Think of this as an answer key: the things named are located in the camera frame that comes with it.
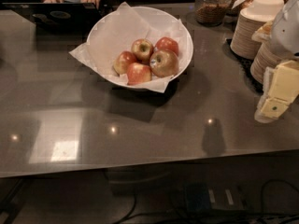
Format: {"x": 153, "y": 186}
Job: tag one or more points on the glass jar with granola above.
{"x": 211, "y": 12}

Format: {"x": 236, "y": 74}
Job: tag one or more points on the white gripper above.
{"x": 286, "y": 32}

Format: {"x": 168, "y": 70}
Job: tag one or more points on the red apple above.
{"x": 123, "y": 61}
{"x": 138, "y": 73}
{"x": 167, "y": 43}

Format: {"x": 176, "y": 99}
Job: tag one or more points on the apple back centre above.
{"x": 142, "y": 49}

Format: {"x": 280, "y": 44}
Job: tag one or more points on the paper plate stack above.
{"x": 263, "y": 59}
{"x": 249, "y": 21}

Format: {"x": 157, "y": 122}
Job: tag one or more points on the red apple left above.
{"x": 123, "y": 61}

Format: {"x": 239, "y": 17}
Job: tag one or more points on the white paper liner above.
{"x": 115, "y": 38}

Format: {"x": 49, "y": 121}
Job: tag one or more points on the red apple front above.
{"x": 138, "y": 73}

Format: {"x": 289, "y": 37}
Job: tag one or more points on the rear paper plate stack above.
{"x": 249, "y": 21}

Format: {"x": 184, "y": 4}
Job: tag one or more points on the black mat under plates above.
{"x": 250, "y": 81}

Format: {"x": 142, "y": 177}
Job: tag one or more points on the black laptop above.
{"x": 63, "y": 15}

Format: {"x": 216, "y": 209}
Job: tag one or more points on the white bowl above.
{"x": 183, "y": 44}

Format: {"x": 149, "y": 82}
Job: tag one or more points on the front paper plate stack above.
{"x": 263, "y": 59}

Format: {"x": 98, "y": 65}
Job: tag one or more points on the person right hand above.
{"x": 53, "y": 1}

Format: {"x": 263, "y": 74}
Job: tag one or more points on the red apple back right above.
{"x": 167, "y": 43}

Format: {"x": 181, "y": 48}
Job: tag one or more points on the black box under table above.
{"x": 205, "y": 198}

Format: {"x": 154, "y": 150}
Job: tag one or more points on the stickered red-green apple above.
{"x": 164, "y": 63}

